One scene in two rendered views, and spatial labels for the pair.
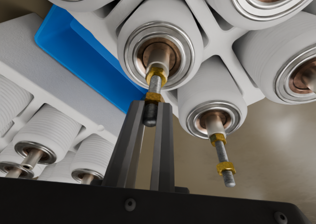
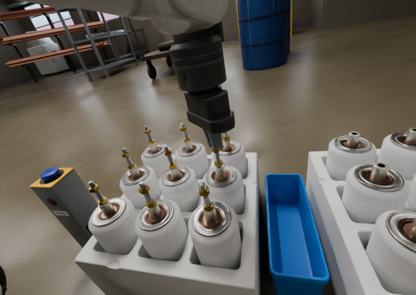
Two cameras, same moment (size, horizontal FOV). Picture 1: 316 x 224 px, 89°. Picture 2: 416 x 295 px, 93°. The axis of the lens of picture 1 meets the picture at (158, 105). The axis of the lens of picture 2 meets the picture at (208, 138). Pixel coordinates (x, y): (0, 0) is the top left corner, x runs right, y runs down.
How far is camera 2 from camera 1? 0.37 m
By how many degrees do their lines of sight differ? 51
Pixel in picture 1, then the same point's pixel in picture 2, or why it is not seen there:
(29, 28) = not seen: outside the picture
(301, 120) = not seen: hidden behind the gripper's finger
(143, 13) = (211, 189)
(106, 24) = (242, 219)
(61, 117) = (345, 201)
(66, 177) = (393, 151)
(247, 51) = (202, 171)
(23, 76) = (346, 246)
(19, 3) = not seen: outside the picture
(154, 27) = (211, 183)
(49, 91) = (337, 225)
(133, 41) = (221, 184)
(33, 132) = (361, 193)
